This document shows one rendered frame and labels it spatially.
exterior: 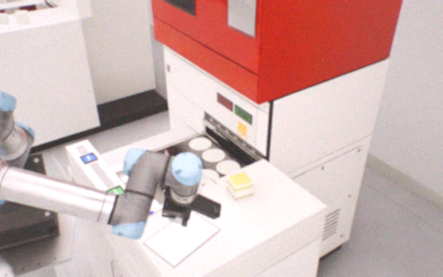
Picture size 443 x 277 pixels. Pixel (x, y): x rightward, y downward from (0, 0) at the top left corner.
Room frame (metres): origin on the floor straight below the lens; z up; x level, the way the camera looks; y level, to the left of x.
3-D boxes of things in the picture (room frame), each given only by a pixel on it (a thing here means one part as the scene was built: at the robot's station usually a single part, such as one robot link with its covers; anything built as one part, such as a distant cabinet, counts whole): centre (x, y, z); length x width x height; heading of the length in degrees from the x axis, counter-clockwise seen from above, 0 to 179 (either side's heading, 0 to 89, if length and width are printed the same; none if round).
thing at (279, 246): (1.12, -0.02, 0.89); 0.62 x 0.35 x 0.14; 125
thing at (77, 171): (1.34, 0.46, 0.89); 0.55 x 0.09 x 0.14; 35
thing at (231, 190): (1.23, -0.06, 1.00); 0.07 x 0.07 x 0.07; 24
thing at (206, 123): (1.63, -0.04, 0.89); 0.44 x 0.02 x 0.10; 35
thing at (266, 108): (1.78, 0.06, 1.02); 0.82 x 0.03 x 0.40; 35
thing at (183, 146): (1.50, 0.13, 0.90); 0.34 x 0.34 x 0.01; 35
